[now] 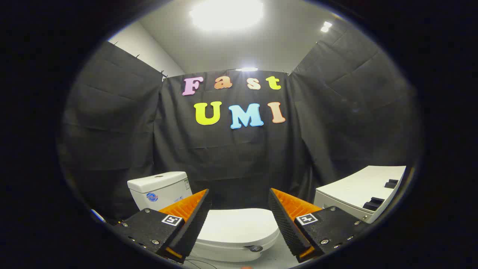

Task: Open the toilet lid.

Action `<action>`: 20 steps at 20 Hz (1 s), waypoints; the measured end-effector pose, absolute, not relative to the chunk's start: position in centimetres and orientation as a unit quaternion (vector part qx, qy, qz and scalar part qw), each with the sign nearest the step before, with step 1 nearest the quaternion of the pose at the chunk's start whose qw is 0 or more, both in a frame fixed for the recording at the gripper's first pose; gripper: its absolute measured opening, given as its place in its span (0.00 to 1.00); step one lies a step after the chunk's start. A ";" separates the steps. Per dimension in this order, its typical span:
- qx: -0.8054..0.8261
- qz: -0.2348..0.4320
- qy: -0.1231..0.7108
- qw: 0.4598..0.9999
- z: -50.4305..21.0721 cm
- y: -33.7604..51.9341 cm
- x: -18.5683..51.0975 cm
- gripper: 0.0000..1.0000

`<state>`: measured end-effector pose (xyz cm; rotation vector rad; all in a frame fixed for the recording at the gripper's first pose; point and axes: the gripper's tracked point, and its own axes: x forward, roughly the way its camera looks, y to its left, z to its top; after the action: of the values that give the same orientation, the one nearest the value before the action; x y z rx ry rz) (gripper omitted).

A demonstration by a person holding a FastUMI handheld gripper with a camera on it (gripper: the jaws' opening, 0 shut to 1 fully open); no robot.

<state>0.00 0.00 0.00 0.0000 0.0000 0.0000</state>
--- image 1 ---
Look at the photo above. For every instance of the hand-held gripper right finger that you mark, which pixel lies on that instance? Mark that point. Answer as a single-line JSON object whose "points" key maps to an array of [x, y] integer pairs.
{"points": [[285, 220]]}

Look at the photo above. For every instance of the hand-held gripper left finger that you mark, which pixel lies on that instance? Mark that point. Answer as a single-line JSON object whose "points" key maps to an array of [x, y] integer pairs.
{"points": [[194, 220]]}

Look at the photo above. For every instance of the white toilet lid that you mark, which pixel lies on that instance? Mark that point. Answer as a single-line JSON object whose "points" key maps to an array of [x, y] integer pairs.
{"points": [[239, 224]]}

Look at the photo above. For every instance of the white ceramic toilet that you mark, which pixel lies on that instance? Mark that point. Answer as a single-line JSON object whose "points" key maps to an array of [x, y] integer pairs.
{"points": [[157, 186]]}

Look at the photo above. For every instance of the small black oval tab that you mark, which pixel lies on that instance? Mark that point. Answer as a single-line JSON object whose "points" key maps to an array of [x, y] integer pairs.
{"points": [[254, 248]]}

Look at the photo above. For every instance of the black backdrop cloth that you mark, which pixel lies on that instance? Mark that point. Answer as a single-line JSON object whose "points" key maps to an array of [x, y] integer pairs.
{"points": [[224, 157]]}

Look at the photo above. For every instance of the white grey cabinet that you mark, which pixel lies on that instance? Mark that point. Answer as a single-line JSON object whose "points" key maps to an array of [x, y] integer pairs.
{"points": [[358, 190]]}

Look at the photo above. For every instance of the ceiling light behind cloth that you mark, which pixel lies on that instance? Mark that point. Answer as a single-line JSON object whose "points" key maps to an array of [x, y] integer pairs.
{"points": [[246, 69]]}

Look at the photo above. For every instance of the small ceiling spotlight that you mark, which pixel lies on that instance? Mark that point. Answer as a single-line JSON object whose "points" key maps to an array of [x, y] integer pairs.
{"points": [[325, 26]]}

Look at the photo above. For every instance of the large round ceiling light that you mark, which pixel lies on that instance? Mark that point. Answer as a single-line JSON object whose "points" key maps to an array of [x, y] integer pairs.
{"points": [[226, 13]]}

